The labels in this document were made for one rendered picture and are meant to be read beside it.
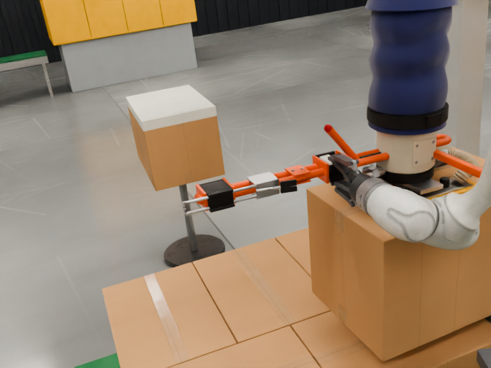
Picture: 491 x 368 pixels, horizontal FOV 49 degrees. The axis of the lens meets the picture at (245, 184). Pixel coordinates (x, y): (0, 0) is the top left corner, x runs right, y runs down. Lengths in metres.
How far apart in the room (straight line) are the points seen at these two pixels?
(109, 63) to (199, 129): 5.88
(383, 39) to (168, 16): 7.39
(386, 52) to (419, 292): 0.66
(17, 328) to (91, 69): 5.88
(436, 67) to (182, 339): 1.24
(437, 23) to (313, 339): 1.08
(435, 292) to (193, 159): 1.70
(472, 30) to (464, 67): 0.18
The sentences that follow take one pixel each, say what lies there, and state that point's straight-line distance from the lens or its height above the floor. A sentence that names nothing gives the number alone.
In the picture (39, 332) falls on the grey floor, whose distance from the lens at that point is 3.27.
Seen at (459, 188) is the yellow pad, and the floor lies 1.08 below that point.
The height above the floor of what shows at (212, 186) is 1.23.
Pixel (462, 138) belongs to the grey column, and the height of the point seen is 0.71.
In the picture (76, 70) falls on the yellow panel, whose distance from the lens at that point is 8.69.
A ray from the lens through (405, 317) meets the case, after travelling 1.64.
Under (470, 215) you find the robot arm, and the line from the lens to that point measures 1.34.
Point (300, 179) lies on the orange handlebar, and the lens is 1.49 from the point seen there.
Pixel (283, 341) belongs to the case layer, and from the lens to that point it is 1.95.
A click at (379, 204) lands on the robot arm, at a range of 1.28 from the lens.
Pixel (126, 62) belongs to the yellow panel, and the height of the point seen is 0.30.
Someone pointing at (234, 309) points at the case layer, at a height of 0.54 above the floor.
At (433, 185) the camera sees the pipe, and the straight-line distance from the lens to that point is 1.65.
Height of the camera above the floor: 1.81
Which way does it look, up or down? 24 degrees down
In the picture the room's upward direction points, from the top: 7 degrees counter-clockwise
